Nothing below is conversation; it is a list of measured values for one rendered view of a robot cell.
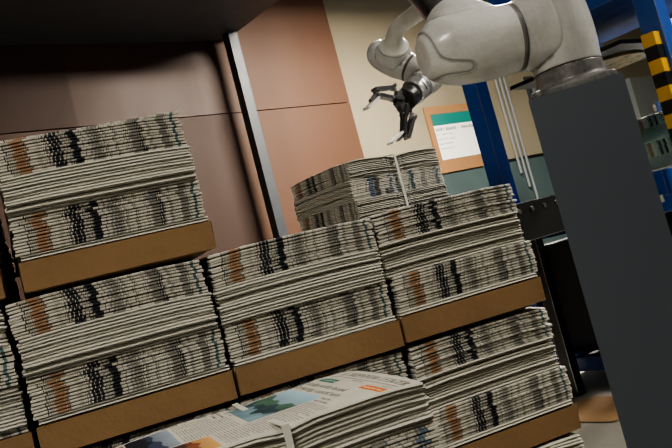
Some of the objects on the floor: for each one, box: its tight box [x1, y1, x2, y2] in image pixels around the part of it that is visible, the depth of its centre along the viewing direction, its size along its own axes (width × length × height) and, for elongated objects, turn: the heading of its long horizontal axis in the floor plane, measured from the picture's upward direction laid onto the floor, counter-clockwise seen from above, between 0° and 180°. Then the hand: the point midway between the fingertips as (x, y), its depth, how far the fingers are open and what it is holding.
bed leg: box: [530, 238, 587, 396], centre depth 319 cm, size 6×6×68 cm
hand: (379, 124), depth 247 cm, fingers open, 13 cm apart
